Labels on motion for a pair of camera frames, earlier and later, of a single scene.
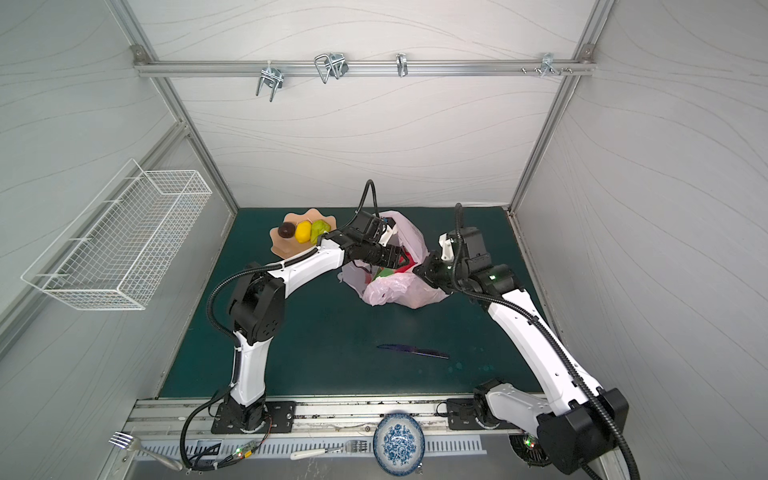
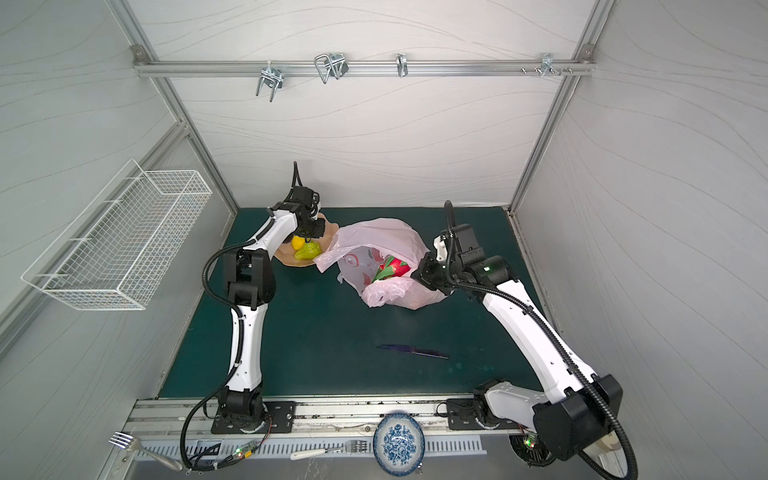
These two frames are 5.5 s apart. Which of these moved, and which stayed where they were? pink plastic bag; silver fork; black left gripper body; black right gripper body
Moved: black left gripper body
Stayed: pink plastic bag; black right gripper body; silver fork
